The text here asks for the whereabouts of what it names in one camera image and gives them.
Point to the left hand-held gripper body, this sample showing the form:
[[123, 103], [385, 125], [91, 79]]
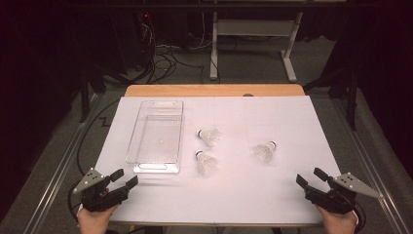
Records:
[[97, 198]]

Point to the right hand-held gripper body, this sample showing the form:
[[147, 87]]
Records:
[[337, 200]]

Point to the white shuttlecock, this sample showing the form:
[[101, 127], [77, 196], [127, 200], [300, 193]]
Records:
[[211, 136], [205, 162], [264, 151]]

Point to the clear plastic container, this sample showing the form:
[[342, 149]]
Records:
[[156, 136]]

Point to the person's right hand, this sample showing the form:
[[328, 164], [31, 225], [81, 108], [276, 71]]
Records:
[[341, 224]]

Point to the person's left hand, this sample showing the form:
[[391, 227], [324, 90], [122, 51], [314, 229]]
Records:
[[94, 222]]

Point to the black metal stand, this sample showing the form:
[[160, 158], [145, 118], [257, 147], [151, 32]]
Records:
[[351, 97], [85, 94]]

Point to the dark curtain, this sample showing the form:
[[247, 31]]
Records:
[[32, 81], [386, 81]]

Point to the wooden table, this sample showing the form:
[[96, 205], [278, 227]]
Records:
[[214, 90]]

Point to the dark equipment with red light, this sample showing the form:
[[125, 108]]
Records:
[[130, 39]]

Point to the metal floor rail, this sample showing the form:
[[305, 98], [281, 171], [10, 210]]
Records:
[[61, 169], [370, 162]]

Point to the white metal desk frame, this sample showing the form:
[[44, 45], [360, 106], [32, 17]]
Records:
[[253, 27]]

